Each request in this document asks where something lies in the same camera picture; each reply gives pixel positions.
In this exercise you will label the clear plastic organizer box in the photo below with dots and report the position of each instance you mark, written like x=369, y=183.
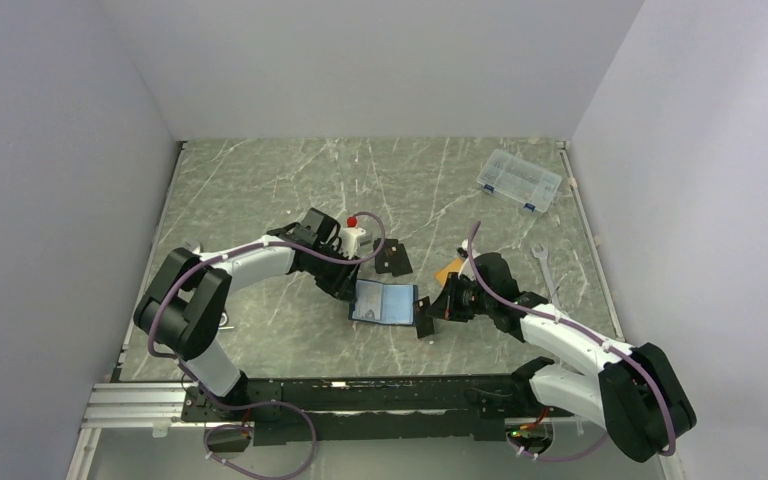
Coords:
x=529, y=186

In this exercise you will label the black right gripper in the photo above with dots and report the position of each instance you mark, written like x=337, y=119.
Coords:
x=446, y=305

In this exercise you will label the silver open-end wrench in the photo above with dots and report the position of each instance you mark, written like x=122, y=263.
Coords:
x=541, y=254

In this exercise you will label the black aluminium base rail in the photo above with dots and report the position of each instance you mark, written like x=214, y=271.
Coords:
x=284, y=410

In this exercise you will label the blue leather card holder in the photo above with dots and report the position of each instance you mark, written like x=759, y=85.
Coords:
x=397, y=305

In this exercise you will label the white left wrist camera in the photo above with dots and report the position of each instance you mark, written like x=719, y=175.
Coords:
x=351, y=237

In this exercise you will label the silver VIP card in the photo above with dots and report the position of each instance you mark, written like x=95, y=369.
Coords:
x=368, y=301

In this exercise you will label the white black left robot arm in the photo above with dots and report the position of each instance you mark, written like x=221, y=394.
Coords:
x=183, y=304

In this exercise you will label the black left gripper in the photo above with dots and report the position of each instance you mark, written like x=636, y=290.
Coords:
x=343, y=285

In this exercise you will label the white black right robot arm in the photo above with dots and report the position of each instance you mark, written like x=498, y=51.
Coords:
x=631, y=392

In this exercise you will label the black VIP card stack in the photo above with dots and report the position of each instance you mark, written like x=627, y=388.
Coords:
x=392, y=259

